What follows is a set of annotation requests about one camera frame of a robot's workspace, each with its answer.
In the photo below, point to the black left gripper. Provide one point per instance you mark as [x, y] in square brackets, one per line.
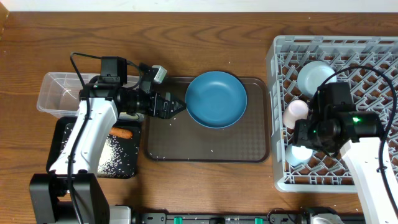
[165, 113]

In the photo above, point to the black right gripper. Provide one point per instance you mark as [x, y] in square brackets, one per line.
[300, 135]

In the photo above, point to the pink plastic cup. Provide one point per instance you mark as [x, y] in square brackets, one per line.
[295, 111]

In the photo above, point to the dark blue plate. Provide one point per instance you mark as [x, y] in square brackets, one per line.
[216, 99]

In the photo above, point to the light blue plastic cup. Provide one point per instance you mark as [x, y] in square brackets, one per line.
[297, 155]

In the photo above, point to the light blue bowl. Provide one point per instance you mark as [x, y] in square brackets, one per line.
[312, 75]

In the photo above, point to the orange carrot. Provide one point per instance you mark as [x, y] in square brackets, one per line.
[121, 133]

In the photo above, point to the pile of white rice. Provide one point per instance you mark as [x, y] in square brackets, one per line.
[110, 157]

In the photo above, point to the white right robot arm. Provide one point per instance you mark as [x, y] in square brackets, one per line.
[366, 157]

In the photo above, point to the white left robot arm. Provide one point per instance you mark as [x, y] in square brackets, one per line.
[69, 192]

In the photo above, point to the grey plastic dishwasher rack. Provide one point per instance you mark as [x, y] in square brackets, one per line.
[286, 57]

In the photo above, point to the black waste tray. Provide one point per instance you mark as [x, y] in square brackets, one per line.
[130, 147]

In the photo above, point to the clear plastic waste bin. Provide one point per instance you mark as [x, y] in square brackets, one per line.
[68, 94]

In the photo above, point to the brown plastic serving tray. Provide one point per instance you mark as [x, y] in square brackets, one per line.
[181, 139]

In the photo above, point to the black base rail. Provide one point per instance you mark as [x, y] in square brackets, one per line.
[217, 218]

